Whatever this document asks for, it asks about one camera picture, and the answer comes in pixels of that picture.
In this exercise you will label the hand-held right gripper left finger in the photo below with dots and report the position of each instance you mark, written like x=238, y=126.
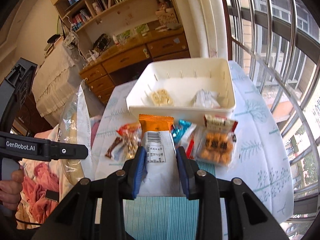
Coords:
x=140, y=170

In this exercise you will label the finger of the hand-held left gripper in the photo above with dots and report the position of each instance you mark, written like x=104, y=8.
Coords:
x=70, y=151

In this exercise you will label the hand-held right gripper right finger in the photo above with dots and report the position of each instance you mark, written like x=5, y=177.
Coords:
x=181, y=172

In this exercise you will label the clear bread bag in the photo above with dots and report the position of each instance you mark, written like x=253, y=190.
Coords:
x=75, y=120

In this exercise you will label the white plastic basket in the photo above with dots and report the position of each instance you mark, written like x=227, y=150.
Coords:
x=190, y=80

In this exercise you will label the person's left hand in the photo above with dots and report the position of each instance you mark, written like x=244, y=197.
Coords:
x=10, y=190

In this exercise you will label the clear nut candy packet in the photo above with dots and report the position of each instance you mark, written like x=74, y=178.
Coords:
x=131, y=146

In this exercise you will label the brown chocolate bar wrapper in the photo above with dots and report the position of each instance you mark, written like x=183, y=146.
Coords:
x=112, y=148

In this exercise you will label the blue and white snack packet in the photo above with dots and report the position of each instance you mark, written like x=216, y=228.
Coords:
x=181, y=130

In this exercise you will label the orange biscuit packet red label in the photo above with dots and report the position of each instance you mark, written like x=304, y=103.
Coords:
x=216, y=145

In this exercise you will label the pink cloth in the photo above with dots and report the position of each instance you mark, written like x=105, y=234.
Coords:
x=40, y=192

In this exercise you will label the white lace cloth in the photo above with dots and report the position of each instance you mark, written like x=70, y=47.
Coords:
x=55, y=80

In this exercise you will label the clear cracker packet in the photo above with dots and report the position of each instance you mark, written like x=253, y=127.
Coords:
x=162, y=97

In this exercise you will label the white foil snack packet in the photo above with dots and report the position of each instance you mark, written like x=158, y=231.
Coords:
x=205, y=98

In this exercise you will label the white tree-print tablecloth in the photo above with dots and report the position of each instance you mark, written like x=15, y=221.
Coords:
x=257, y=155

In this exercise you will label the wooden desk with drawers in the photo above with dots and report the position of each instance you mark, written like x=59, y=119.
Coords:
x=130, y=57

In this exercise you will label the white power strip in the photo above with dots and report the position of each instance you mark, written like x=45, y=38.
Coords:
x=70, y=38

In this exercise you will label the dark floral tin box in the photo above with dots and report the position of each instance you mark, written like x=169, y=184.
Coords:
x=101, y=43

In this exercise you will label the small white bottle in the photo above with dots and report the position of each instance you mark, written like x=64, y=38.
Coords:
x=115, y=40

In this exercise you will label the wooden bookshelf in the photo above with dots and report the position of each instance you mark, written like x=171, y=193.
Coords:
x=117, y=7

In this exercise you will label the red and white gift bag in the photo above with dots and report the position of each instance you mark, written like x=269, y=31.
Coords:
x=168, y=18

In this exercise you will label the white curtain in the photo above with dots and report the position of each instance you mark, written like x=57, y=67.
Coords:
x=202, y=17

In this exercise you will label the metal window guard rails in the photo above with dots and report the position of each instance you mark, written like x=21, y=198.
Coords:
x=287, y=55

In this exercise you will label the brown-haired doll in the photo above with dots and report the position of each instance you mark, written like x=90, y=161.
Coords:
x=163, y=2

